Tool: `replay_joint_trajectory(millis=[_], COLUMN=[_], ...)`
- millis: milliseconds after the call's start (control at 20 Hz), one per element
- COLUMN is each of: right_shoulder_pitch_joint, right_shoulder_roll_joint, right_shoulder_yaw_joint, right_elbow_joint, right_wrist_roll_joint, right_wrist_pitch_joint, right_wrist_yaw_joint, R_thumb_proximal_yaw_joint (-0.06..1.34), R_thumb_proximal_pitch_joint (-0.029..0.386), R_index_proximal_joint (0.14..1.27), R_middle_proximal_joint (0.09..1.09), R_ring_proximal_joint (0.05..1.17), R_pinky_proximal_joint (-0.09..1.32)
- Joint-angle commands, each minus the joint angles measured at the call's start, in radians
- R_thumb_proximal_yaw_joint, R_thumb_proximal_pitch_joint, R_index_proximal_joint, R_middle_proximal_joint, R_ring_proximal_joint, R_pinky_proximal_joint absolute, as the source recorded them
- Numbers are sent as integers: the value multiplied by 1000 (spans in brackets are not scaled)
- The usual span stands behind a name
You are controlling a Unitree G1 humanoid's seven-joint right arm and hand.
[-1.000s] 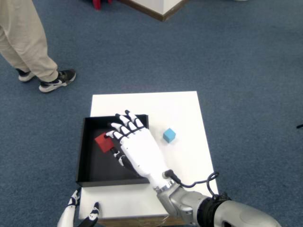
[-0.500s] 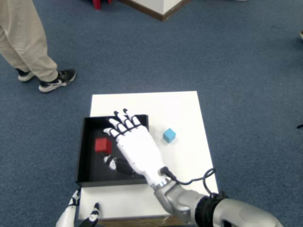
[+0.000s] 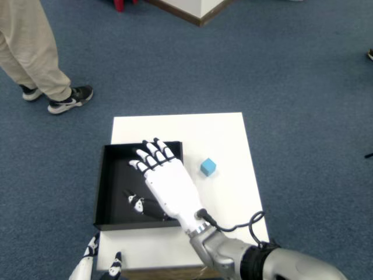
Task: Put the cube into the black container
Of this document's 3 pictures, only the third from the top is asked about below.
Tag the blue cube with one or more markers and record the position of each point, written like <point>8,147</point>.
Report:
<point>208,167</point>

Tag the black box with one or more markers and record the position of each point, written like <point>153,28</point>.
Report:
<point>116,181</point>

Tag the red plastic object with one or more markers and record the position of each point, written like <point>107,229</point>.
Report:
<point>121,4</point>

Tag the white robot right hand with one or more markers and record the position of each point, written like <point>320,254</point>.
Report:
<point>175,189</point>

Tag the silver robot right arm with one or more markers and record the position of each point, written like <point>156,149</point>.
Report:
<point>291,265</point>

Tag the wooden table base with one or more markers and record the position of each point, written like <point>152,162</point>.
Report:
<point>163,274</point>

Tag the beige trousers of person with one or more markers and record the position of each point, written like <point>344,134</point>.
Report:
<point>29,43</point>

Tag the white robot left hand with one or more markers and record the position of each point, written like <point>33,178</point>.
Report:
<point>84,265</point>

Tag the black object on floor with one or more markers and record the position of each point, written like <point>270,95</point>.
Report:
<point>369,154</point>

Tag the black white sneaker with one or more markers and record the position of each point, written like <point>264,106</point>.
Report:
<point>70,101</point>
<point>30,93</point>

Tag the white pillar brown baseboard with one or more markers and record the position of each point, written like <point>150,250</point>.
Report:
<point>204,7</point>

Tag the dark shoe with tan sole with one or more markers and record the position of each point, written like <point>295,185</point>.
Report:
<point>370,54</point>

